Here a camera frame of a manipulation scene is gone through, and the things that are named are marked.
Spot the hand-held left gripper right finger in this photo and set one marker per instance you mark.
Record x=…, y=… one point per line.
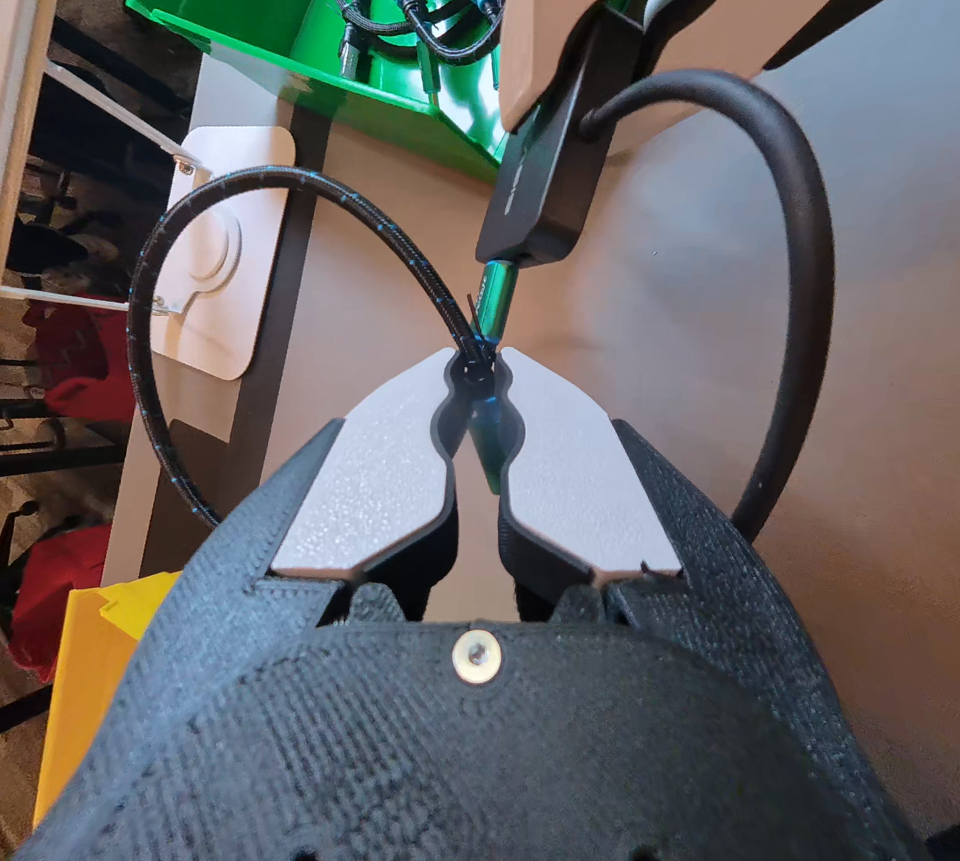
x=585, y=486

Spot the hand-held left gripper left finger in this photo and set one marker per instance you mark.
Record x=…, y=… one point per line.
x=367, y=486

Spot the black usb hub adapter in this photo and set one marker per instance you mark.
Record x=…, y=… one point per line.
x=540, y=201

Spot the yellow plastic bin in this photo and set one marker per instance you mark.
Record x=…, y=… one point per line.
x=82, y=688

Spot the white metal stand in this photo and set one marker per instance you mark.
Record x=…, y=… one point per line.
x=225, y=321

